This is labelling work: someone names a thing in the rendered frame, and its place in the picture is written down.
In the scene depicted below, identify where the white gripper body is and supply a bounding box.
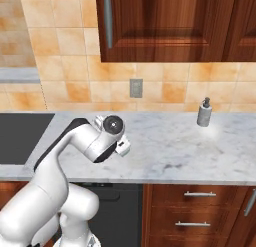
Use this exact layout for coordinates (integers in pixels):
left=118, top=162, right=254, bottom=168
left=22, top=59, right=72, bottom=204
left=116, top=142, right=132, bottom=158

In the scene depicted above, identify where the wooden drawer front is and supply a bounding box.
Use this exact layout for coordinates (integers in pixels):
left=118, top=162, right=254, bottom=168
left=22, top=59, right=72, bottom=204
left=150, top=184, right=250, bottom=208
left=147, top=235, right=235, bottom=247
left=149, top=206, right=245, bottom=238

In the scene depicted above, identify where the black dishwasher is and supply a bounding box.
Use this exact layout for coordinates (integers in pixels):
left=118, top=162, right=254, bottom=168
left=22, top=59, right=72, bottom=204
left=53, top=182, right=144, bottom=247

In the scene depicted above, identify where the grey soap dispenser bottle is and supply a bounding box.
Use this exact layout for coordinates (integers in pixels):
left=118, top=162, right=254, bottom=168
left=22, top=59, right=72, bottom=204
left=196, top=97, right=213, bottom=128

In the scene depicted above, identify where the black hob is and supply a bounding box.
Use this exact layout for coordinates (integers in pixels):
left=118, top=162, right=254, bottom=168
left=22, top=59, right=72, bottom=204
left=0, top=113, right=56, bottom=166

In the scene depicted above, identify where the wooden base cupboard under hob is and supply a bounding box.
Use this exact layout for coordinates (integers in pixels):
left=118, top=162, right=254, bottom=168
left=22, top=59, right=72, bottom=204
left=0, top=181, right=30, bottom=210

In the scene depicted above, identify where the grey range hood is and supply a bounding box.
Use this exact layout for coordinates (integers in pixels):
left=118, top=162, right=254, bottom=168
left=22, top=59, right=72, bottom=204
left=0, top=67, right=41, bottom=85

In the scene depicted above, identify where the wooden base cupboard door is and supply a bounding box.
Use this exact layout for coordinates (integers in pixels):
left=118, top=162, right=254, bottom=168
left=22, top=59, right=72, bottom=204
left=227, top=186, right=256, bottom=247

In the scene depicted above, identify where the grey wall socket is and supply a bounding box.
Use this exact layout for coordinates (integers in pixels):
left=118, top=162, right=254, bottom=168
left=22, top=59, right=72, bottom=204
left=129, top=78, right=144, bottom=99

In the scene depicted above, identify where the grey drawer handle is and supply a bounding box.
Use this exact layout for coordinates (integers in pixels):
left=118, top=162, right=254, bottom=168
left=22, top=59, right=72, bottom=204
left=183, top=190, right=217, bottom=198
left=175, top=220, right=212, bottom=228

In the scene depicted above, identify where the wide wooden wall cupboard door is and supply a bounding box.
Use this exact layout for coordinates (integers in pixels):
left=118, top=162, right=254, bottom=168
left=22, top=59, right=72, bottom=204
left=95, top=0, right=235, bottom=63

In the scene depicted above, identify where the long grey cupboard door handle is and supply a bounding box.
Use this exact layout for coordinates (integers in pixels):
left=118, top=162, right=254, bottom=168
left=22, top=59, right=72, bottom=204
left=103, top=0, right=114, bottom=50

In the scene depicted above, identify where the grey base cupboard handle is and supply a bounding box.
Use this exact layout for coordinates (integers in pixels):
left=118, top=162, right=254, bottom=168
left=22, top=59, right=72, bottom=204
left=243, top=188, right=256, bottom=218

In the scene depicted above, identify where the narrow wooden wall cupboard door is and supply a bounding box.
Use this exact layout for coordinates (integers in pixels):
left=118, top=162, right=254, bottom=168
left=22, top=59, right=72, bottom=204
left=222, top=0, right=256, bottom=63

